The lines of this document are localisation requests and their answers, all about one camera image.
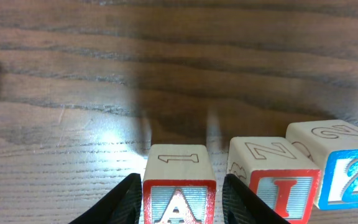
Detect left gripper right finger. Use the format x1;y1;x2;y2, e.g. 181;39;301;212
222;174;290;224

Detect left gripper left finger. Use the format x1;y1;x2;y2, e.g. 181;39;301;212
70;173;142;224

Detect red letter I block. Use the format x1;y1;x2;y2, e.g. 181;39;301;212
227;137;321;223

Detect red letter A block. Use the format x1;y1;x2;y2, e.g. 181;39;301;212
143;144;217;224

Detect blue number 2 block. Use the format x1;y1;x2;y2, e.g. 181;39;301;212
285;119;358;210

